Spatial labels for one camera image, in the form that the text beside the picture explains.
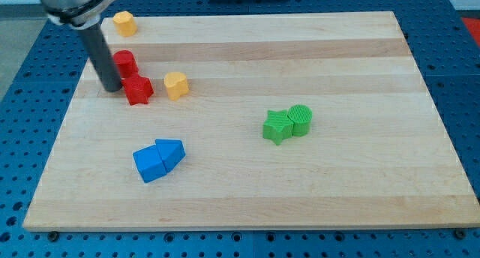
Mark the green star block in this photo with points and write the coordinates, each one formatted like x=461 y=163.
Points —
x=277 y=127

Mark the yellow hexagon block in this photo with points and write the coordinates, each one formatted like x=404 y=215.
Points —
x=125 y=24

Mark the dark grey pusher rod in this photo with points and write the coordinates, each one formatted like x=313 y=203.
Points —
x=100 y=56

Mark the red star block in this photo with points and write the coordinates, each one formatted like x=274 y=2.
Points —
x=138 y=89

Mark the red cylinder block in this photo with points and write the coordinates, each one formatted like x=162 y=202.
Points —
x=126 y=63

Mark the blue triangle block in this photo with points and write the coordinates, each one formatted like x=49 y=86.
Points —
x=171 y=152

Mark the light wooden board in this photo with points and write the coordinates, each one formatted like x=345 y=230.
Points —
x=377 y=155

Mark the green cylinder block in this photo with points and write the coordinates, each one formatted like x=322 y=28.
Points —
x=301 y=117

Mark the yellow heart block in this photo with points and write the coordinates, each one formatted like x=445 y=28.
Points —
x=176 y=84

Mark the blue cube block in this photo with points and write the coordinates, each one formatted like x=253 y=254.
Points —
x=149 y=163

